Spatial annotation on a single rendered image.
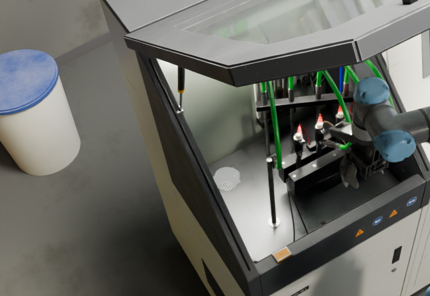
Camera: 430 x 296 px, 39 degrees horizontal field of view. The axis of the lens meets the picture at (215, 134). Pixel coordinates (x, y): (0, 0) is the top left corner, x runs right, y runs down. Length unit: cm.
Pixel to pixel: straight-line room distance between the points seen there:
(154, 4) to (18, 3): 206
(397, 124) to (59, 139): 231
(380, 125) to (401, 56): 70
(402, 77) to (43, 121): 186
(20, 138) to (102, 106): 69
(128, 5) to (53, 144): 161
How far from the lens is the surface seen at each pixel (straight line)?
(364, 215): 193
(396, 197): 198
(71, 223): 325
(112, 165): 341
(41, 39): 398
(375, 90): 138
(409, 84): 209
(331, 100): 203
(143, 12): 181
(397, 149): 132
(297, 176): 197
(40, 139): 327
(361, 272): 226
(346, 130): 155
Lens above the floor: 255
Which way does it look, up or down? 48 degrees down
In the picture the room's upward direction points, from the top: 10 degrees counter-clockwise
